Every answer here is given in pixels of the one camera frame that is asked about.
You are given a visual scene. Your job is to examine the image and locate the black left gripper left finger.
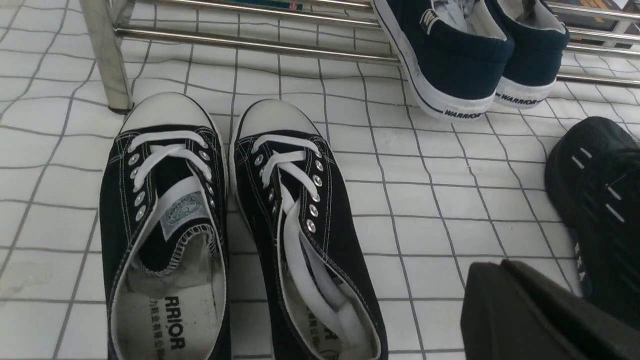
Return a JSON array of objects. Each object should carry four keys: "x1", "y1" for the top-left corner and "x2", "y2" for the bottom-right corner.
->
[{"x1": 460, "y1": 262, "x2": 601, "y2": 360}]

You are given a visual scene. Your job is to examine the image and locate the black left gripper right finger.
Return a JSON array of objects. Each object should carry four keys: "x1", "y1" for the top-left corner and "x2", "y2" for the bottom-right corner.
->
[{"x1": 502, "y1": 260, "x2": 640, "y2": 360}]

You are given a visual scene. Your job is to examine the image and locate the black canvas sneaker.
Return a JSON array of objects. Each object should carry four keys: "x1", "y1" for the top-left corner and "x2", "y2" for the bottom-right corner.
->
[
  {"x1": 229, "y1": 99, "x2": 389, "y2": 360},
  {"x1": 98, "y1": 92, "x2": 233, "y2": 360}
]

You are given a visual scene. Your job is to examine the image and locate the black sports shoe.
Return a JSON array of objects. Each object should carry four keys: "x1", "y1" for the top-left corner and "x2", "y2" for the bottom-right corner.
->
[{"x1": 544, "y1": 116, "x2": 640, "y2": 330}]

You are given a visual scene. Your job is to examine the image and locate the navy slip-on shoe left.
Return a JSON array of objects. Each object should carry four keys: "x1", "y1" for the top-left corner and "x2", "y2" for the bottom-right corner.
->
[{"x1": 372, "y1": 0, "x2": 515, "y2": 121}]

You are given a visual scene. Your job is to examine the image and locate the navy slip-on shoe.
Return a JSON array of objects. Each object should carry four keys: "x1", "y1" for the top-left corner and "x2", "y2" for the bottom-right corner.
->
[
  {"x1": 490, "y1": 0, "x2": 570, "y2": 109},
  {"x1": 372, "y1": 0, "x2": 515, "y2": 121}
]

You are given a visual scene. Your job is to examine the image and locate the navy slip-on shoe right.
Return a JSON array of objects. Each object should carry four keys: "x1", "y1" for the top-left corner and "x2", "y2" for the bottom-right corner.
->
[{"x1": 490, "y1": 0, "x2": 570, "y2": 109}]

